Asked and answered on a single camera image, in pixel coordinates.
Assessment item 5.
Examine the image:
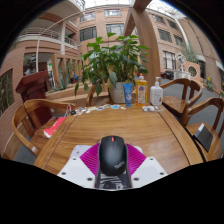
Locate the yellow flowering plant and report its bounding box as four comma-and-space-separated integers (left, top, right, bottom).
204, 75, 215, 92

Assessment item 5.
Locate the blue tube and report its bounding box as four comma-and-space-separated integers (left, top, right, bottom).
122, 82, 134, 108

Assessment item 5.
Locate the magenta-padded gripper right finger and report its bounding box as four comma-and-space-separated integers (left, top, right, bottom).
125, 142, 169, 188

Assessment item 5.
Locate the black computer mouse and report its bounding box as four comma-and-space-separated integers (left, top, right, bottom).
98, 134, 128, 177

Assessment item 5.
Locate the white pump bottle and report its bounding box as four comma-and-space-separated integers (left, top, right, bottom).
149, 76, 164, 107

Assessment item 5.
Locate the yellow liquid pump bottle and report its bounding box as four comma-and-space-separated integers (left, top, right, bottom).
135, 73, 149, 107

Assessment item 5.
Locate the green leafy potted plant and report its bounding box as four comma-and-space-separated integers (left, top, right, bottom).
73, 32, 150, 105

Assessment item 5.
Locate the red book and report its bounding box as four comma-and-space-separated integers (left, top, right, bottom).
43, 116, 68, 139

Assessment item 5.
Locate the black notebook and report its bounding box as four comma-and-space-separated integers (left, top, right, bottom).
193, 122, 215, 153

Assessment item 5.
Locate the wooden armchair with black notebook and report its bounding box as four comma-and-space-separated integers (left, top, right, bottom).
179, 96, 224, 163

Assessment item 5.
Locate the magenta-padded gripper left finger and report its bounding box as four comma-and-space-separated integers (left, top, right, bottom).
57, 142, 101, 188

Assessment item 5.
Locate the wooden pillar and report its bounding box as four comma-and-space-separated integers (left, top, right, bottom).
124, 0, 162, 90

